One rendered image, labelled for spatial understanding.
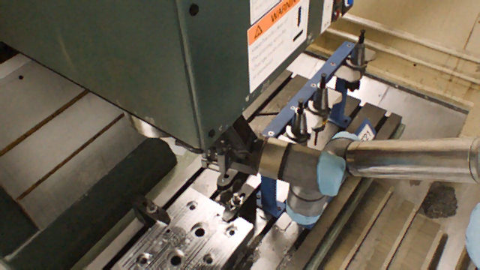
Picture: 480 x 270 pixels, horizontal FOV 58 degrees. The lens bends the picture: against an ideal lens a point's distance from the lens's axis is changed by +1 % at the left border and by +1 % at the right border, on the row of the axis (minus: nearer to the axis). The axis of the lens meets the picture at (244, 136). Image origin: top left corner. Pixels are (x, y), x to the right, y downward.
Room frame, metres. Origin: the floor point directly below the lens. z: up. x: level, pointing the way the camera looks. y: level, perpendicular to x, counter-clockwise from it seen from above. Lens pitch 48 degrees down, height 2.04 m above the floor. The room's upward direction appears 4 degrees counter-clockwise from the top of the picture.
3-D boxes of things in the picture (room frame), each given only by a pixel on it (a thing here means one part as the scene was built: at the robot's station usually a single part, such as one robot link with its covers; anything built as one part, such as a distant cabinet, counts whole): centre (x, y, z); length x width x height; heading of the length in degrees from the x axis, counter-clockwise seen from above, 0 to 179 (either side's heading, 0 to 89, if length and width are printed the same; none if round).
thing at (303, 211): (0.50, -0.13, 1.29); 0.11 x 0.08 x 0.11; 139
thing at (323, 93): (0.83, -0.21, 1.26); 0.04 x 0.04 x 0.07
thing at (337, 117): (1.08, -0.34, 1.05); 0.10 x 0.05 x 0.30; 52
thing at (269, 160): (0.52, -0.05, 1.40); 0.08 x 0.05 x 0.08; 157
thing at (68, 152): (0.87, 0.49, 1.16); 0.48 x 0.05 x 0.51; 142
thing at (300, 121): (0.74, -0.14, 1.26); 0.04 x 0.04 x 0.07
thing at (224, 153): (0.55, 0.02, 1.39); 0.12 x 0.08 x 0.09; 67
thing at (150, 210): (0.68, 0.28, 0.97); 0.13 x 0.03 x 0.15; 52
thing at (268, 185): (0.73, -0.06, 1.05); 0.10 x 0.05 x 0.30; 52
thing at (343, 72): (0.96, -0.31, 1.21); 0.07 x 0.05 x 0.01; 52
